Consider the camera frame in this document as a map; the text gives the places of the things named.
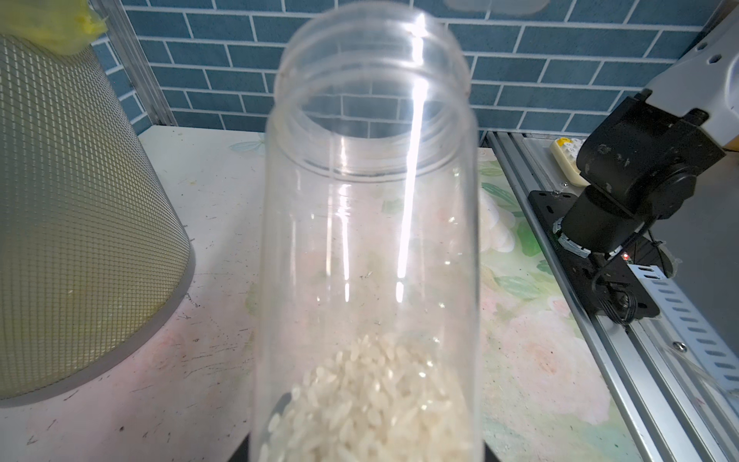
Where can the aluminium mounting rail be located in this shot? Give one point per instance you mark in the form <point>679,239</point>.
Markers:
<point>673,411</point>

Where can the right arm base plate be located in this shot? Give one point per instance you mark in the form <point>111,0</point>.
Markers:
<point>603,285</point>

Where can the white slotted cable duct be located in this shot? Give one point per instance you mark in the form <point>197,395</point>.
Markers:
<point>713,355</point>

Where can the beige bin with yellow bag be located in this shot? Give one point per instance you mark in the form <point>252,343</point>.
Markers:
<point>94,259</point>

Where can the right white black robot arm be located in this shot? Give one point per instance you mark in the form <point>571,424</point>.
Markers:
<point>643,161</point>

